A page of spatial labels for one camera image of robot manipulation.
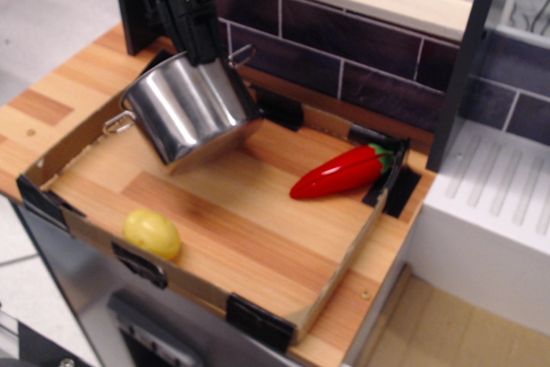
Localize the cardboard fence with black tape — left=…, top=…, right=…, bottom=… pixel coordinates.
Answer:
left=15, top=49, right=422, bottom=353

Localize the dark grey left cabinet post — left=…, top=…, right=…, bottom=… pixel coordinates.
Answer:
left=118, top=0, right=164, bottom=56

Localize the red plastic chili pepper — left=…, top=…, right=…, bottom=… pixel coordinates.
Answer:
left=290, top=144, right=395, bottom=199

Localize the yellow plastic potato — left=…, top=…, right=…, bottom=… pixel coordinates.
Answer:
left=123, top=209, right=181, bottom=260

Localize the dark grey right cabinet post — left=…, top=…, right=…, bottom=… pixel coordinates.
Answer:
left=426, top=0, right=493, bottom=173

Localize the stainless steel pot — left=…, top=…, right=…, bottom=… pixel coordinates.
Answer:
left=103, top=50, right=262, bottom=166

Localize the white sink drainboard unit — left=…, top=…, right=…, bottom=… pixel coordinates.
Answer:
left=407, top=121, right=549, bottom=334

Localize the dark grey cabinet post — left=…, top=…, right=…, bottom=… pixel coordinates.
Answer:
left=426, top=0, right=493, bottom=173
left=118, top=0, right=164, bottom=56

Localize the toy oven control panel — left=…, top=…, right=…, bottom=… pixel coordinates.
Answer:
left=107, top=291, right=205, bottom=366

